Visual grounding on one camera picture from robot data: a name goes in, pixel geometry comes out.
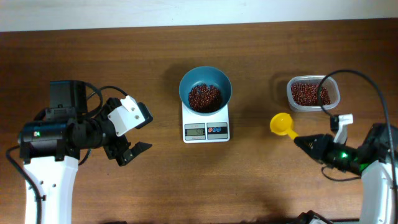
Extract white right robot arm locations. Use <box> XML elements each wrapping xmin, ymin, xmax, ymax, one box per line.
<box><xmin>294</xmin><ymin>123</ymin><xmax>397</xmax><ymax>223</ymax></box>

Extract teal plastic bowl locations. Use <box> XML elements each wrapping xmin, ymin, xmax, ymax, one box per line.
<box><xmin>179</xmin><ymin>66</ymin><xmax>233</xmax><ymax>115</ymax></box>

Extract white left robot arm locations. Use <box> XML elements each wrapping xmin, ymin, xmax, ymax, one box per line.
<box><xmin>18</xmin><ymin>80</ymin><xmax>153</xmax><ymax>223</ymax></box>

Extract white digital kitchen scale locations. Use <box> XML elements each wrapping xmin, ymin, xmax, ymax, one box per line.
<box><xmin>182</xmin><ymin>105</ymin><xmax>230</xmax><ymax>144</ymax></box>

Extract red beans in bowl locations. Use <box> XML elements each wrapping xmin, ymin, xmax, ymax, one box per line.
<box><xmin>188</xmin><ymin>84</ymin><xmax>223</xmax><ymax>113</ymax></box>

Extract yellow plastic scoop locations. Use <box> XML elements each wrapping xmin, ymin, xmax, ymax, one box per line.
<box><xmin>270</xmin><ymin>113</ymin><xmax>299</xmax><ymax>140</ymax></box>

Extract clear plastic container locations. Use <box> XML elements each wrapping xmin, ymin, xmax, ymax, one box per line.
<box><xmin>286</xmin><ymin>75</ymin><xmax>341</xmax><ymax>112</ymax></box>

